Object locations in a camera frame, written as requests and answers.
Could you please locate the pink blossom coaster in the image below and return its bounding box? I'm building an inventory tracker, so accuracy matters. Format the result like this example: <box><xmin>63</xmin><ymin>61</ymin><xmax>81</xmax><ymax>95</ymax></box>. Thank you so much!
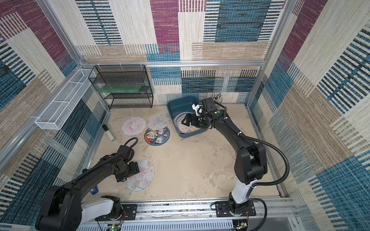
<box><xmin>126</xmin><ymin>160</ymin><xmax>155</xmax><ymax>192</ymax></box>

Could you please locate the pink rabbit coaster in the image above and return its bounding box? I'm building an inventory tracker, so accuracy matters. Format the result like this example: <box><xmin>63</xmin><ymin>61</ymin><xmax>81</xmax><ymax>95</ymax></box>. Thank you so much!
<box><xmin>229</xmin><ymin>147</ymin><xmax>237</xmax><ymax>160</ymax></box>

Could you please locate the cream cartoon coaster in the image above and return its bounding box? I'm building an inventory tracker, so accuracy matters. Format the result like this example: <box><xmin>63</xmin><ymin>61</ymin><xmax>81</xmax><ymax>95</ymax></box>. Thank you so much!
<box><xmin>176</xmin><ymin>114</ymin><xmax>199</xmax><ymax>134</ymax></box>

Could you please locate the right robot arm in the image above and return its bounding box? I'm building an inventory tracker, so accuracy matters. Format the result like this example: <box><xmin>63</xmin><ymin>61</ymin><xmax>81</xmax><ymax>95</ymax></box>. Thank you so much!
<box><xmin>182</xmin><ymin>98</ymin><xmax>267</xmax><ymax>216</ymax></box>

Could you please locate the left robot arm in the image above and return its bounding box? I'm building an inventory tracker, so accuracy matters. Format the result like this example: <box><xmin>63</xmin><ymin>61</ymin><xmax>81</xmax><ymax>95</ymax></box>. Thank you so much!
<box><xmin>35</xmin><ymin>145</ymin><xmax>139</xmax><ymax>231</ymax></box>

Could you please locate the teal plastic storage box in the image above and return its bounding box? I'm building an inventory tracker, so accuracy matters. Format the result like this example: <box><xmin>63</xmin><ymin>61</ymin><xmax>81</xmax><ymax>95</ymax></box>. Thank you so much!
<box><xmin>167</xmin><ymin>96</ymin><xmax>207</xmax><ymax>138</ymax></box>

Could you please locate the cup of colored pencils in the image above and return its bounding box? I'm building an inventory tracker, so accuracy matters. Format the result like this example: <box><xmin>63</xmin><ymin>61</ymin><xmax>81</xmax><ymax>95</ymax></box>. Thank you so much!
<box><xmin>211</xmin><ymin>92</ymin><xmax>223</xmax><ymax>104</ymax></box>

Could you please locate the dark blue cartoon coaster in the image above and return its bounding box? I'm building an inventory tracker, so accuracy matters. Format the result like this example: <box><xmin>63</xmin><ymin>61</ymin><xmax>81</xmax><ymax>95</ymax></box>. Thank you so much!
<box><xmin>144</xmin><ymin>127</ymin><xmax>170</xmax><ymax>146</ymax></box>

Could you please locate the pink kitty coaster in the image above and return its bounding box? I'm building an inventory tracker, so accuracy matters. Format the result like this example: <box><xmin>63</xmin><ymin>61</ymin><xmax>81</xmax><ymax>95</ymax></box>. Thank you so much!
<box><xmin>122</xmin><ymin>117</ymin><xmax>146</xmax><ymax>137</ymax></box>

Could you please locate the blue handheld device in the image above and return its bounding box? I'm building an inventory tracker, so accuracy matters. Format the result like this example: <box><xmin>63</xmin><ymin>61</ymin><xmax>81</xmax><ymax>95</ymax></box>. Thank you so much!
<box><xmin>90</xmin><ymin>186</ymin><xmax>99</xmax><ymax>195</ymax></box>

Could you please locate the white marker black cap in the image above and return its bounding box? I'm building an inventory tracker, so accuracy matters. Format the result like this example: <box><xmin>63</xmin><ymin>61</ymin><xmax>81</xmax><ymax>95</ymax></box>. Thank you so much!
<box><xmin>102</xmin><ymin>124</ymin><xmax>116</xmax><ymax>141</ymax></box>

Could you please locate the white butterfly coaster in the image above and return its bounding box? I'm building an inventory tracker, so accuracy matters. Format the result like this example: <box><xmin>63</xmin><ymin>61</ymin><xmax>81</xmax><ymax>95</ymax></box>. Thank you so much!
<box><xmin>148</xmin><ymin>113</ymin><xmax>171</xmax><ymax>131</ymax></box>

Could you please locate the green board on shelf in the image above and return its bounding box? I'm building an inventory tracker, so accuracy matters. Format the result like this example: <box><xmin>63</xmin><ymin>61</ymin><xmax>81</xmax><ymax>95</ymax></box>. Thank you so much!
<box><xmin>98</xmin><ymin>84</ymin><xmax>142</xmax><ymax>93</ymax></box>

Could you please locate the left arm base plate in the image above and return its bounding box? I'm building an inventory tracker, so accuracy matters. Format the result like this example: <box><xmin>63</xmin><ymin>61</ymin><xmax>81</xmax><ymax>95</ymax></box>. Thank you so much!
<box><xmin>95</xmin><ymin>204</ymin><xmax>138</xmax><ymax>222</ymax></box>

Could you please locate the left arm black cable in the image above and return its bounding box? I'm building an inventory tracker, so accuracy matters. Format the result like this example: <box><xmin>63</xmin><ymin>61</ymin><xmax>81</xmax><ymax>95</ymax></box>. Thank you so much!
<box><xmin>77</xmin><ymin>137</ymin><xmax>139</xmax><ymax>180</ymax></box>

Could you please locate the black wire shelf rack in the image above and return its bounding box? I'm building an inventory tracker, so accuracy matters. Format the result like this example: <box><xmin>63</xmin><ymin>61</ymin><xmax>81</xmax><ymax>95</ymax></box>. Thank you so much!
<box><xmin>88</xmin><ymin>64</ymin><xmax>154</xmax><ymax>109</ymax></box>

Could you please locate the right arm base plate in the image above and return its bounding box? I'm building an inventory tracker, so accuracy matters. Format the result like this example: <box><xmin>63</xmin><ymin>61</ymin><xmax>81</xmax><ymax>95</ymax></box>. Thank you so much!
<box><xmin>211</xmin><ymin>200</ymin><xmax>256</xmax><ymax>218</ymax></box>

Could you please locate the white wire mesh basket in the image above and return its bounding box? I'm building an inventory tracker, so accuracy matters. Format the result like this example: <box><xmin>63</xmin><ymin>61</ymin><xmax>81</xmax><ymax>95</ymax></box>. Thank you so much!
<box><xmin>35</xmin><ymin>68</ymin><xmax>91</xmax><ymax>131</ymax></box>

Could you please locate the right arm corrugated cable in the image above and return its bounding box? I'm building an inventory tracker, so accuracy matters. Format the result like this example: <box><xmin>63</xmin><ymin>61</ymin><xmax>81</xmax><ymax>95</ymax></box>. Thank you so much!
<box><xmin>213</xmin><ymin>100</ymin><xmax>290</xmax><ymax>231</ymax></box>

